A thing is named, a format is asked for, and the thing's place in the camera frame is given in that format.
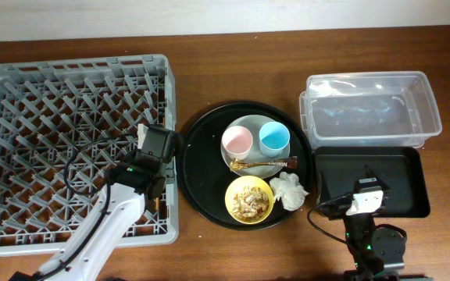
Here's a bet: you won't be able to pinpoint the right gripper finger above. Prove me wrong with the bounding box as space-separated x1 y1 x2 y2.
364 165 389 191
317 171 330 204

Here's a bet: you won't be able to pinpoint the white napkin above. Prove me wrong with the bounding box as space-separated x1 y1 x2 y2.
269 172 309 212

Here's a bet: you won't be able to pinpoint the brown instant coffee sachet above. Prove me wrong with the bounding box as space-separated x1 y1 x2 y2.
229 156 298 171

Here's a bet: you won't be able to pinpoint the food scraps and rice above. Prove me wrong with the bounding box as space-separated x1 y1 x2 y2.
232 187 270 222

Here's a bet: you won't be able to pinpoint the yellow plastic bowl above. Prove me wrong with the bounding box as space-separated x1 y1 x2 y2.
225 176 275 225

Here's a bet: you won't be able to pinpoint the blue plastic cup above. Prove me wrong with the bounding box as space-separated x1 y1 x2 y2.
259 122 291 158

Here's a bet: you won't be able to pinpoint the pink plastic cup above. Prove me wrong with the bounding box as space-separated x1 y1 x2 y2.
221 126 253 160

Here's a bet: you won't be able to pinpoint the grey round plate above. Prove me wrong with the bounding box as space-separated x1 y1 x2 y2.
220 114 291 180

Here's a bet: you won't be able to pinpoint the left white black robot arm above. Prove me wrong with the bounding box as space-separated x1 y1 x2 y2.
10 124 184 281

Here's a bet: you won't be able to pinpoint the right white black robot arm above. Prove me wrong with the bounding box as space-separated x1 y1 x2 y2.
312 166 407 280

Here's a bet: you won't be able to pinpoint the black rectangular waste tray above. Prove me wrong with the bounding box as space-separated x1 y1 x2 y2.
314 147 430 218

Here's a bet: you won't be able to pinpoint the clear plastic waste bin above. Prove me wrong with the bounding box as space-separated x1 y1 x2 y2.
299 71 442 148

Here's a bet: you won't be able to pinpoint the grey plastic dishwasher rack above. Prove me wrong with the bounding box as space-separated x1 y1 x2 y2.
0 55 177 257

